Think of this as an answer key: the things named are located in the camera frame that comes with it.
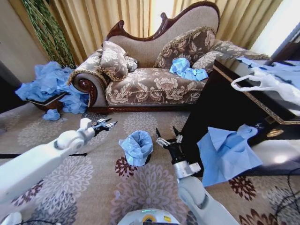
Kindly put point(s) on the white plastic bag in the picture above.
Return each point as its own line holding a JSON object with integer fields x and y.
{"x": 281, "y": 82}

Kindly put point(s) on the floral chaise sofa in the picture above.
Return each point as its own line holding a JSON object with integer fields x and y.
{"x": 145, "y": 84}

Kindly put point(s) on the floral tasselled cushion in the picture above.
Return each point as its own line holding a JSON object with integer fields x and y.
{"x": 112, "y": 61}

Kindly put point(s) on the small floral bolster cushion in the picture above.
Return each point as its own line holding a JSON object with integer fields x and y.
{"x": 131, "y": 63}

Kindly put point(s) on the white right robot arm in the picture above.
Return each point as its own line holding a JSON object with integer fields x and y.
{"x": 199, "y": 192}

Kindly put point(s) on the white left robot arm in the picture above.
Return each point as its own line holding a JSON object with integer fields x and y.
{"x": 35, "y": 159}

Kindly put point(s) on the dark wooden table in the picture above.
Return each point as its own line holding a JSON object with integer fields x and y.
{"x": 225, "y": 103}

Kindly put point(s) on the big blue bag heap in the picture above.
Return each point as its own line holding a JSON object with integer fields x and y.
{"x": 49, "y": 79}

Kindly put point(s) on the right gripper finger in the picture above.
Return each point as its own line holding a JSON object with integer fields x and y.
{"x": 178, "y": 137}
{"x": 161, "y": 141}

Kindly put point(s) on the small trash bin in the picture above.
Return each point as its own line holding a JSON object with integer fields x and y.
{"x": 147, "y": 159}

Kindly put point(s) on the small crumpled blue bag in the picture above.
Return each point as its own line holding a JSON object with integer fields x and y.
{"x": 51, "y": 114}

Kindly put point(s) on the dark wooden tray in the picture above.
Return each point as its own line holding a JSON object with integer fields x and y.
{"x": 47, "y": 103}

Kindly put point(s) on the blue bags under white bag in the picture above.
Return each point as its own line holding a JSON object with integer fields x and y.
{"x": 288, "y": 70}

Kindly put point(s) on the flat blue garbage bag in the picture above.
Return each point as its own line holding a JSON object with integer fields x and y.
{"x": 227, "y": 154}

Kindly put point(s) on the green hanging plant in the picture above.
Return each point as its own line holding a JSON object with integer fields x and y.
{"x": 49, "y": 32}

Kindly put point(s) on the crumpled blue bags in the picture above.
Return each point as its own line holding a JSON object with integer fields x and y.
{"x": 185, "y": 69}

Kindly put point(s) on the beige curtains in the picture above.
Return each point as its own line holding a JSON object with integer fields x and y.
{"x": 93, "y": 25}

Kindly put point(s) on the large floral fringed cushion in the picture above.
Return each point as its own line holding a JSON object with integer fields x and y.
{"x": 185, "y": 47}

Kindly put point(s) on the blue bag lining bin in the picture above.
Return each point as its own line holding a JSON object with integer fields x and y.
{"x": 136, "y": 146}

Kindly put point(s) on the pale floral cushion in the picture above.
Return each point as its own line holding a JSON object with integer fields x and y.
{"x": 206, "y": 59}

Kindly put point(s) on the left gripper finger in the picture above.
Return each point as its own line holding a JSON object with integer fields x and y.
{"x": 109, "y": 126}
{"x": 104, "y": 121}

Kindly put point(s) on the white robot front shell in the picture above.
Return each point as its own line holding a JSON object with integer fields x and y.
{"x": 150, "y": 216}

